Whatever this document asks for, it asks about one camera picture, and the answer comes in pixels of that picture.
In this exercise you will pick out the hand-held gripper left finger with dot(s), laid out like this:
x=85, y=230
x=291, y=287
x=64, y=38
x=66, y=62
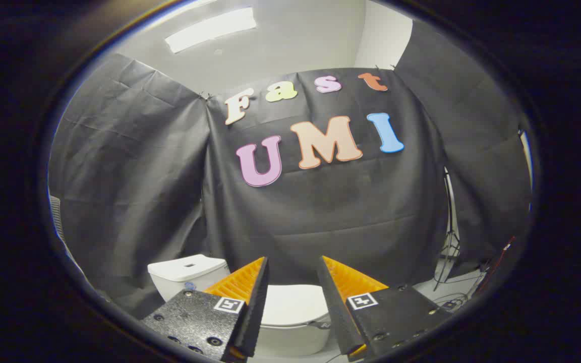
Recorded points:
x=250, y=312

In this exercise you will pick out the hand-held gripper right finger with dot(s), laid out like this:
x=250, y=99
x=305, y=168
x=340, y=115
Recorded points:
x=336, y=307

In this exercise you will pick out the white toilet lid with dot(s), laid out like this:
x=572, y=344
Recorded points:
x=293, y=305

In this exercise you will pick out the white toilet body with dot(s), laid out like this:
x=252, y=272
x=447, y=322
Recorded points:
x=184, y=275

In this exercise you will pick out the black backdrop cloth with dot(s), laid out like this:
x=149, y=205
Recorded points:
x=321, y=217

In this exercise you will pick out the black tripod stand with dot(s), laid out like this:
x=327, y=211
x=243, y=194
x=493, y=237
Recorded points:
x=451, y=237

